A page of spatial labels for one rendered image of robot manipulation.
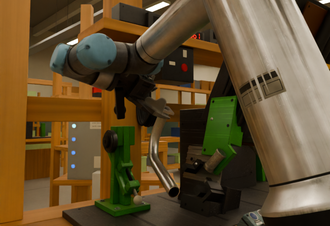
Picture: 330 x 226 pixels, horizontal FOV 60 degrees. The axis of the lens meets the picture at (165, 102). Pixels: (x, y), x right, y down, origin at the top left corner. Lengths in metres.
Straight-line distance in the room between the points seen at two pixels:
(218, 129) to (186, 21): 0.52
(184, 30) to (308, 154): 0.40
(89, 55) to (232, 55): 0.39
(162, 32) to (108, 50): 0.12
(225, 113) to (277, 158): 0.75
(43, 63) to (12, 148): 10.54
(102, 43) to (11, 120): 0.48
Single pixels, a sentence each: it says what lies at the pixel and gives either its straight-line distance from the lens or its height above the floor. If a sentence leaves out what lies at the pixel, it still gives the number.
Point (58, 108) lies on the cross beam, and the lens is 1.13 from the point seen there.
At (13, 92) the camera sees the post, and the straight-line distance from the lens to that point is 1.01.
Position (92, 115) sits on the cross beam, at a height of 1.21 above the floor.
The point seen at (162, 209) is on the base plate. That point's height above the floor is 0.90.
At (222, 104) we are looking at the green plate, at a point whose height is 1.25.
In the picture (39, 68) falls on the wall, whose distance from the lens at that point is 11.41.
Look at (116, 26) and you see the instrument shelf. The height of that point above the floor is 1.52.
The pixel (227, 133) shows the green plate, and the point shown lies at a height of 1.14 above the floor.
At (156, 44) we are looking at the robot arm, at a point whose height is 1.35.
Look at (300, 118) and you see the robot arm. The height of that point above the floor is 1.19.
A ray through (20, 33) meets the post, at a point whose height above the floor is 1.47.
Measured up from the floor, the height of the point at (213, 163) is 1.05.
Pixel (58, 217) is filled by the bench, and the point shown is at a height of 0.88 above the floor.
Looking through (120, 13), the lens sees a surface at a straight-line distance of 1.12.
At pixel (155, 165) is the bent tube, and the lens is 0.81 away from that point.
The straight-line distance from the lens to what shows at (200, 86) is 7.37.
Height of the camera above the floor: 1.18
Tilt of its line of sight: 4 degrees up
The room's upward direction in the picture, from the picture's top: straight up
